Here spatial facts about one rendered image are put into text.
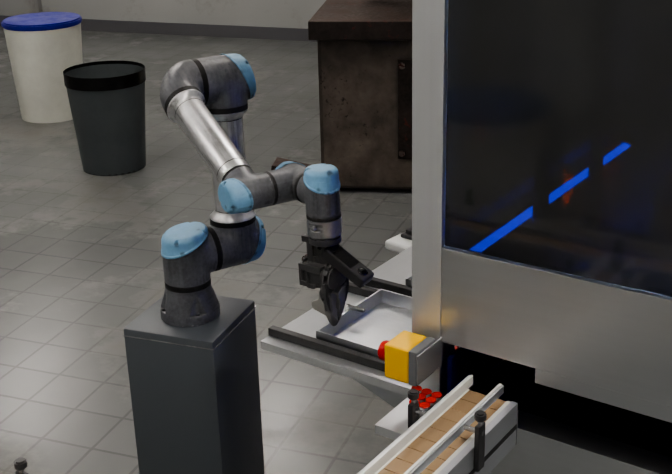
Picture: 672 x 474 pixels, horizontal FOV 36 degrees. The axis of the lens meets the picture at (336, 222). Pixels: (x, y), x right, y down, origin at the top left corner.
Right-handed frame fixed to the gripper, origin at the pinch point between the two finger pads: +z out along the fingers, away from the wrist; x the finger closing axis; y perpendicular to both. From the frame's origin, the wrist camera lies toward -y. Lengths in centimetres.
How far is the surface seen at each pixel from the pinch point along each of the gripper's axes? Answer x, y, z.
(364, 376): 11.1, -14.5, 4.6
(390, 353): 21.7, -27.9, -9.2
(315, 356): 10.3, -1.3, 3.8
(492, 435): 23, -50, 1
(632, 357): 13, -71, -16
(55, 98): -302, 457, 65
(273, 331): 8.2, 11.6, 1.9
